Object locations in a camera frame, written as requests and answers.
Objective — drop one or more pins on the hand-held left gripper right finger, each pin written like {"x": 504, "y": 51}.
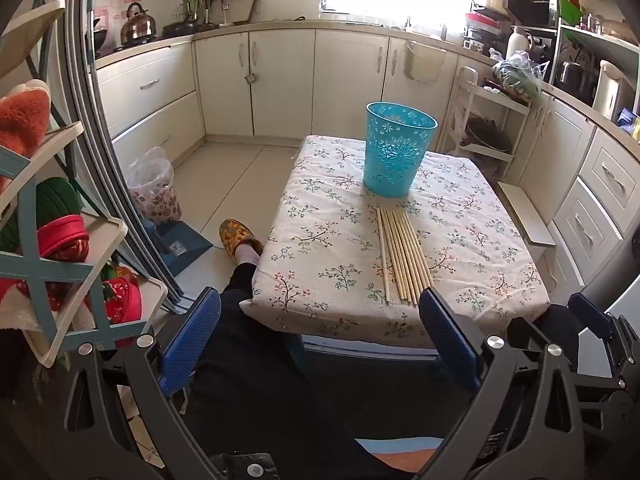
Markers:
{"x": 450, "y": 335}

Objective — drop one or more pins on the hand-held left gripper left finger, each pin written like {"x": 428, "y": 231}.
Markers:
{"x": 192, "y": 340}

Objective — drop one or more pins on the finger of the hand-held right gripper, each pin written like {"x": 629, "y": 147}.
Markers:
{"x": 590, "y": 312}

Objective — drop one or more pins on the row of wooden chopsticks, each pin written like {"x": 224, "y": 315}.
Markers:
{"x": 400, "y": 255}

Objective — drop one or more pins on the turquoise perforated plastic basket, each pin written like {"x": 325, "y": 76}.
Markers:
{"x": 395, "y": 160}

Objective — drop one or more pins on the person's right leg black trousers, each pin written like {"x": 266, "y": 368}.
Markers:
{"x": 555, "y": 327}

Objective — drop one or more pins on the person's leg black trousers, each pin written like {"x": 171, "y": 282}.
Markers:
{"x": 260, "y": 385}
{"x": 555, "y": 327}

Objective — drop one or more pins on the person's left leg black trousers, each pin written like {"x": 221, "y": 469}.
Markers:
{"x": 260, "y": 385}

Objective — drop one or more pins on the red floral slipper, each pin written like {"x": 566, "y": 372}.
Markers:
{"x": 117, "y": 300}

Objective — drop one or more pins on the blue dustpan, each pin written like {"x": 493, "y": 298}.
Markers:
{"x": 180, "y": 247}

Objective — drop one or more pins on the white step stool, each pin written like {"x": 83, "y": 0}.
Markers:
{"x": 530, "y": 220}

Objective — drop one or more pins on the yellow patterned slipper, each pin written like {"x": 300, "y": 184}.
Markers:
{"x": 235, "y": 232}

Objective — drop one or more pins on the orange and blue stool seat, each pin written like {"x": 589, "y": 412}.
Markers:
{"x": 400, "y": 455}

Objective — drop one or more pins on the white plastic shoe rack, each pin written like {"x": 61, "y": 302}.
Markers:
{"x": 107, "y": 240}

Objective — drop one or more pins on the cream cabinet with panelled drawers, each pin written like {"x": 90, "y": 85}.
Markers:
{"x": 590, "y": 175}

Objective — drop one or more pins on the grey folded panels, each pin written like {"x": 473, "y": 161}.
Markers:
{"x": 125, "y": 210}

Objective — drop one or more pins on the clear plastic bag floral contents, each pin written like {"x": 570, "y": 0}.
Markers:
{"x": 152, "y": 190}

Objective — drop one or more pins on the floral white tablecloth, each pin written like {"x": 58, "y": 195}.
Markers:
{"x": 325, "y": 240}

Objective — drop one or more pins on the pink red slipper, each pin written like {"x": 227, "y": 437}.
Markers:
{"x": 65, "y": 240}

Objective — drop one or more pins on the green slipper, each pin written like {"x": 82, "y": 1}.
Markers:
{"x": 50, "y": 200}

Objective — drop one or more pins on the dark frying pan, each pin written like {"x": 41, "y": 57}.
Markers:
{"x": 487, "y": 135}

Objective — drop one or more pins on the white wooden shelf rack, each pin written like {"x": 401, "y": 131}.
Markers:
{"x": 460, "y": 105}

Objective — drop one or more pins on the cream base cabinet with drawers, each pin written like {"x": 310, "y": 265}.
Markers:
{"x": 150, "y": 105}

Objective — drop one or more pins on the green plastic bag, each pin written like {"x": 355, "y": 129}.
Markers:
{"x": 517, "y": 75}

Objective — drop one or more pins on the white hanging plastic bin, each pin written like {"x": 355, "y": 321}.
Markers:
{"x": 424, "y": 62}

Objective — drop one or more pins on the cream base cabinet with doors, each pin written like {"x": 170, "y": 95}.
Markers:
{"x": 300, "y": 85}

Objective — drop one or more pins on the orange plush slipper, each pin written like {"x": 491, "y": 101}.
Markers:
{"x": 22, "y": 120}

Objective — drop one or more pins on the white thermos jug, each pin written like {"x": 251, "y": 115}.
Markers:
{"x": 517, "y": 42}

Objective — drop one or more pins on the black microwave oven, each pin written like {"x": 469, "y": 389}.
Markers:
{"x": 530, "y": 7}

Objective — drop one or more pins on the black wok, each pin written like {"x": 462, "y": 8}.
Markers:
{"x": 180, "y": 28}

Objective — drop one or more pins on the steel kettle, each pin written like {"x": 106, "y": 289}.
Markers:
{"x": 137, "y": 25}

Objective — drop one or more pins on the metal baking tray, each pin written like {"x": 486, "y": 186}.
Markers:
{"x": 232, "y": 7}

